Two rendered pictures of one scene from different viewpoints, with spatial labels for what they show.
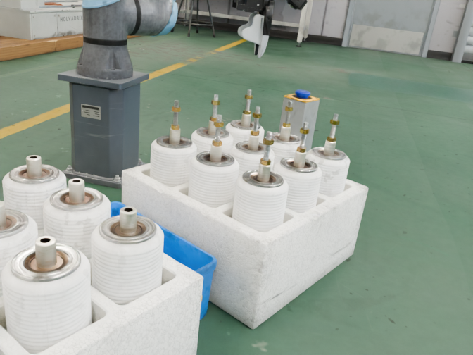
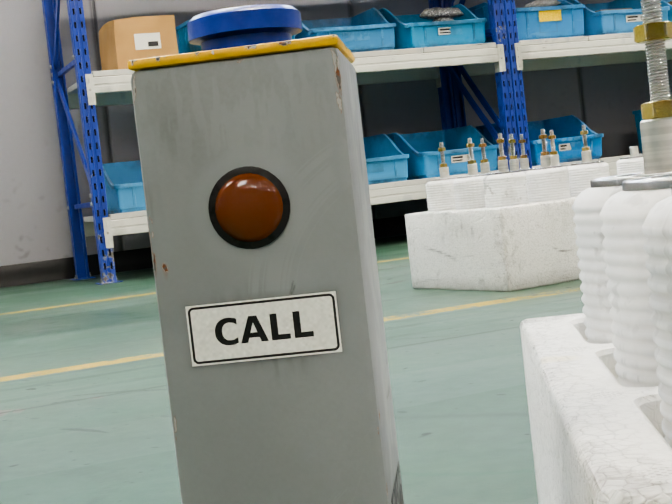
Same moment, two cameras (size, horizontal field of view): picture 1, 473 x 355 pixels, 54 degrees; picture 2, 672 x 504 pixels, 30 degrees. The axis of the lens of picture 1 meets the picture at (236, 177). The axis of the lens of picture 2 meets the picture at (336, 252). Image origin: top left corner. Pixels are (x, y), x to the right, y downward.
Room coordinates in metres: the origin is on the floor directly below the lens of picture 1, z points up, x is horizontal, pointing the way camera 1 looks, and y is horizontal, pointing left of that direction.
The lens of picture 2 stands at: (1.43, 0.24, 0.27)
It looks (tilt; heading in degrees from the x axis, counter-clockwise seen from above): 3 degrees down; 238
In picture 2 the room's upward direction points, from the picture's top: 6 degrees counter-clockwise
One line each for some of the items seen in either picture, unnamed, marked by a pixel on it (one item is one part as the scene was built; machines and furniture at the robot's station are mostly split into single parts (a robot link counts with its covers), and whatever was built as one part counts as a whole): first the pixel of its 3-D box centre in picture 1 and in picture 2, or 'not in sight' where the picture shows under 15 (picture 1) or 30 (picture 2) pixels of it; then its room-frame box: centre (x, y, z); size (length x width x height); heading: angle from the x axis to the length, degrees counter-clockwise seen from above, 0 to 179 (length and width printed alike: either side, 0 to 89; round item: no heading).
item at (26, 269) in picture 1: (46, 262); not in sight; (0.45, 0.21, 0.25); 0.08 x 0.08 x 0.01
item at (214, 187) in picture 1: (211, 201); not in sight; (0.85, 0.04, 0.16); 0.10 x 0.10 x 0.18
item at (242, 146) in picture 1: (253, 148); not in sight; (0.94, -0.03, 0.25); 0.08 x 0.08 x 0.01
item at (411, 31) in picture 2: not in sight; (423, 30); (-1.93, -4.14, 0.90); 0.50 x 0.38 x 0.21; 79
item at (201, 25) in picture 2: (302, 94); (246, 41); (1.21, -0.15, 0.32); 0.04 x 0.04 x 0.02
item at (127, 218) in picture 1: (128, 220); not in sight; (0.54, 0.14, 0.26); 0.02 x 0.02 x 0.03
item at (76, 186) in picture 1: (77, 191); not in sight; (0.61, 0.23, 0.26); 0.02 x 0.02 x 0.03
